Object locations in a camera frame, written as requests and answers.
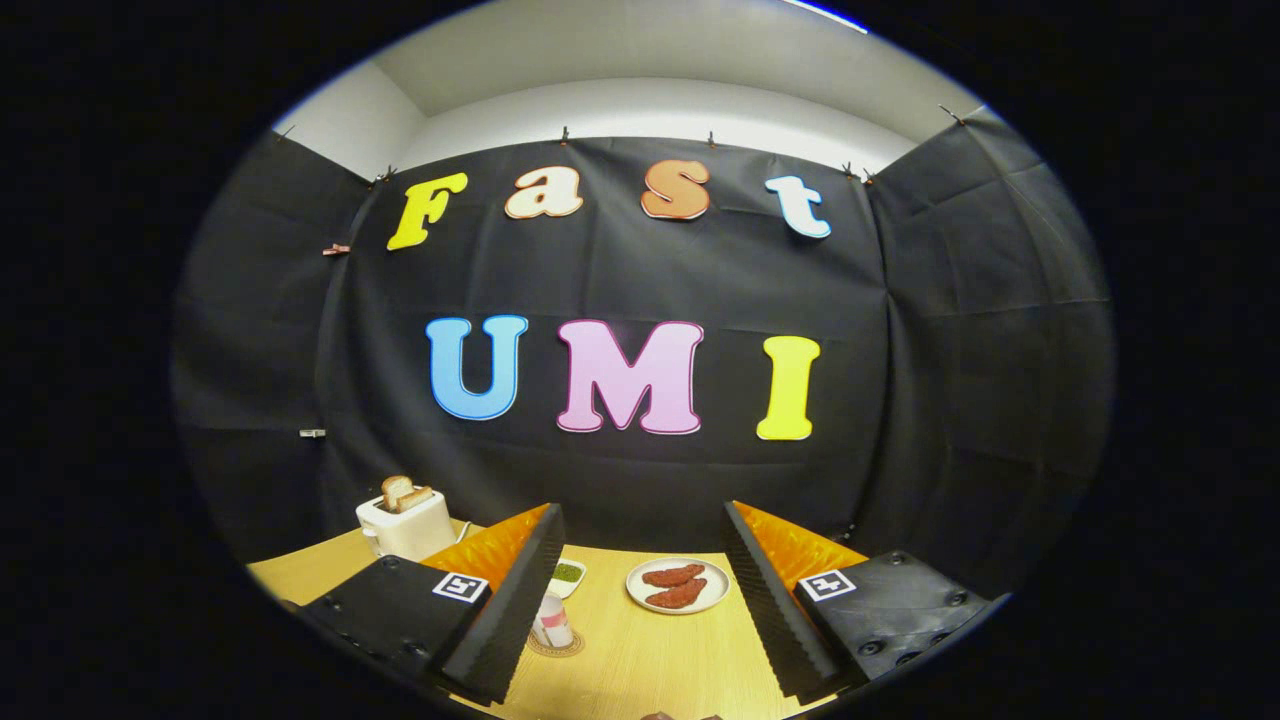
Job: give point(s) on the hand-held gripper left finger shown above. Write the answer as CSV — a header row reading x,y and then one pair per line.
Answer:
x,y
520,600

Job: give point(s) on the black backdrop cloth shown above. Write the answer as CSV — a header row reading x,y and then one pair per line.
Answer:
x,y
950,400

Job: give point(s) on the toast slice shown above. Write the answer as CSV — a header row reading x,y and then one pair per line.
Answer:
x,y
418,497
394,490

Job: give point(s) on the white round plate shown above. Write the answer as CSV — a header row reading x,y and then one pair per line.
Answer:
x,y
718,590

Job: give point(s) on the red meat slice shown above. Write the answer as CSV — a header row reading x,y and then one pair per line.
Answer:
x,y
678,596
672,575

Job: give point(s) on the cream toaster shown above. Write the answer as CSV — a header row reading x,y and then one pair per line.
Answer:
x,y
410,530

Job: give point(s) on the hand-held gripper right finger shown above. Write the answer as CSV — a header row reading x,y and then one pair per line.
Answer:
x,y
765,600

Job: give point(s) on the round cork coaster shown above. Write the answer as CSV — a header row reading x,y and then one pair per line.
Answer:
x,y
575,645

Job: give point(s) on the clear juice bottle red label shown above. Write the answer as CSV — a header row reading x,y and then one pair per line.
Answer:
x,y
553,625

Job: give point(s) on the white divided grain dish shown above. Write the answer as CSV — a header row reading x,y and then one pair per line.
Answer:
x,y
568,575

